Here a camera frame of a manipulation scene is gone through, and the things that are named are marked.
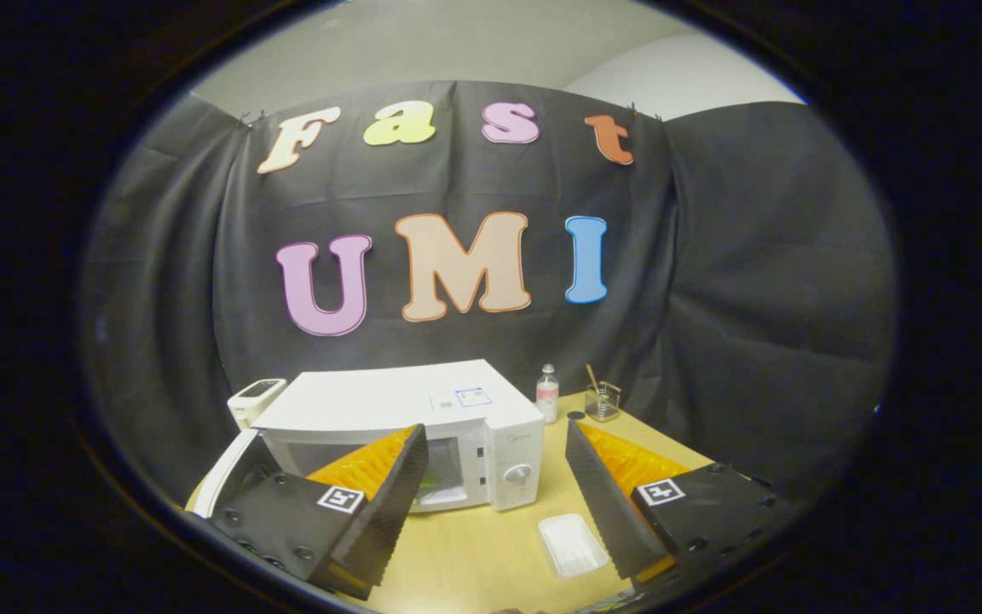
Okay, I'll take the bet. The white device with dark screen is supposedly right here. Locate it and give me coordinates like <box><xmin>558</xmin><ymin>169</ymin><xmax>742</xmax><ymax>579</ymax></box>
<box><xmin>227</xmin><ymin>378</ymin><xmax>288</xmax><ymax>430</ymax></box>

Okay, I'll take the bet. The clear glass cup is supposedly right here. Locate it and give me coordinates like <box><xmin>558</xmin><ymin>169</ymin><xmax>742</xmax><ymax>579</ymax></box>
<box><xmin>585</xmin><ymin>381</ymin><xmax>622</xmax><ymax>423</ymax></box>

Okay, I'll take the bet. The white microwave oven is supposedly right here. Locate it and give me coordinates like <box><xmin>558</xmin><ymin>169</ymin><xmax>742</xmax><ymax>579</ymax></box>
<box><xmin>193</xmin><ymin>358</ymin><xmax>546</xmax><ymax>519</ymax></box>

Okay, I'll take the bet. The small bottle with pink label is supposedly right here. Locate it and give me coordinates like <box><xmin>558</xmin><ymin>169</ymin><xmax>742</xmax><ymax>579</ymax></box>
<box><xmin>536</xmin><ymin>364</ymin><xmax>560</xmax><ymax>425</ymax></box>

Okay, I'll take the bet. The white plastic tray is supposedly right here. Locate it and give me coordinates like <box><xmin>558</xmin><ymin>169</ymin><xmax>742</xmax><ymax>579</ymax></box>
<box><xmin>538</xmin><ymin>513</ymin><xmax>610</xmax><ymax>580</ymax></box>

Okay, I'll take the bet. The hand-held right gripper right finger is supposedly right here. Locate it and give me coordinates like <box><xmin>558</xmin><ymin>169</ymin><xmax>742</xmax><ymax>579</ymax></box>
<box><xmin>565</xmin><ymin>420</ymin><xmax>799</xmax><ymax>587</ymax></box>

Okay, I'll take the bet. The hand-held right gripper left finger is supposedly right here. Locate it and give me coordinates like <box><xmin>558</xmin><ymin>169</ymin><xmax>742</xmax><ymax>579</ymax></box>
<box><xmin>205</xmin><ymin>424</ymin><xmax>430</xmax><ymax>600</ymax></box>

